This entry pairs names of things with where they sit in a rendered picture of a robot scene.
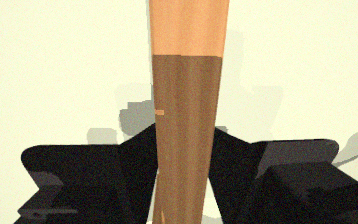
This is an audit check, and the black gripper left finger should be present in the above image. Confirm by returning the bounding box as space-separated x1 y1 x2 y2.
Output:
21 123 158 224

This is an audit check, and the wooden post with slot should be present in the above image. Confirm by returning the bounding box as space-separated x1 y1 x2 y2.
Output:
152 174 163 224

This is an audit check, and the wooden board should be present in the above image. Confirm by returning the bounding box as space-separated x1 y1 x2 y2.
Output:
149 0 230 224

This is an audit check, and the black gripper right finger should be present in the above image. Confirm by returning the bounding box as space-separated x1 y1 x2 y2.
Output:
208 127 339 224

